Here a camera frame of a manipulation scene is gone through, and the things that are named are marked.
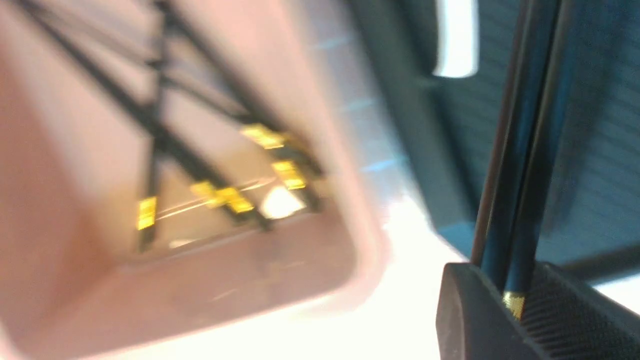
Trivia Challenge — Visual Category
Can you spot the pink plastic bin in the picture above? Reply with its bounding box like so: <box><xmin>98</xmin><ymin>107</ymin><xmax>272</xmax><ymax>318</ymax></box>
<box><xmin>1</xmin><ymin>0</ymin><xmax>390</xmax><ymax>360</ymax></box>

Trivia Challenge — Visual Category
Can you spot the white spoon far left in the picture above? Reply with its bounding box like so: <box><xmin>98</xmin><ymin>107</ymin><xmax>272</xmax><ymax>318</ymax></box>
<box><xmin>432</xmin><ymin>0</ymin><xmax>480</xmax><ymax>79</ymax></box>

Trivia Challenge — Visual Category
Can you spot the black chopstick crossing in bin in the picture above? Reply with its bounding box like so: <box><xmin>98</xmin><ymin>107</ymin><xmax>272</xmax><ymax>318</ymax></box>
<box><xmin>12</xmin><ymin>0</ymin><xmax>272</xmax><ymax>231</ymax></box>

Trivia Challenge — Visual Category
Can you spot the black chopstick in bin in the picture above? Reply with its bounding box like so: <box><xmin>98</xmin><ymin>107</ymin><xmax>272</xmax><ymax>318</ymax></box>
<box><xmin>137</xmin><ymin>0</ymin><xmax>173</xmax><ymax>253</ymax></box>
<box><xmin>162</xmin><ymin>0</ymin><xmax>324</xmax><ymax>178</ymax></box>

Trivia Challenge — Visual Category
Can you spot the black chopstick left in bin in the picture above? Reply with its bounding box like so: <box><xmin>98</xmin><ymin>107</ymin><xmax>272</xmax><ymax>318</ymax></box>
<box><xmin>137</xmin><ymin>0</ymin><xmax>173</xmax><ymax>253</ymax></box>

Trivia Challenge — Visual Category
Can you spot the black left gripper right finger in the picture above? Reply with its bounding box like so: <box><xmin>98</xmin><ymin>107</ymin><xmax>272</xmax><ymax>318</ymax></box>
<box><xmin>521</xmin><ymin>262</ymin><xmax>640</xmax><ymax>360</ymax></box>

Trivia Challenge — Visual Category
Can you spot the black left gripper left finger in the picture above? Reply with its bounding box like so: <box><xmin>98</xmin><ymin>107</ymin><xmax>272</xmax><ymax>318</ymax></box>
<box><xmin>436</xmin><ymin>263</ymin><xmax>546</xmax><ymax>360</ymax></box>

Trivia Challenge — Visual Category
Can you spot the black plastic tray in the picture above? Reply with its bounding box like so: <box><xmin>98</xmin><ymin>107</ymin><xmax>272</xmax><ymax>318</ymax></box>
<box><xmin>345</xmin><ymin>0</ymin><xmax>640</xmax><ymax>286</ymax></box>

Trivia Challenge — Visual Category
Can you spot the black chopstick right in bin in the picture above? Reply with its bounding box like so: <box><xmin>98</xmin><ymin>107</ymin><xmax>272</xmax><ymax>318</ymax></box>
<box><xmin>162</xmin><ymin>0</ymin><xmax>324</xmax><ymax>178</ymax></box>

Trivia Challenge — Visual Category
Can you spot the black chopstick gold band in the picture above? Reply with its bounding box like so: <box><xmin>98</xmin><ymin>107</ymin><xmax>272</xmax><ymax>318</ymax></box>
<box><xmin>470</xmin><ymin>0</ymin><xmax>559</xmax><ymax>293</ymax></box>
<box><xmin>502</xmin><ymin>0</ymin><xmax>584</xmax><ymax>321</ymax></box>

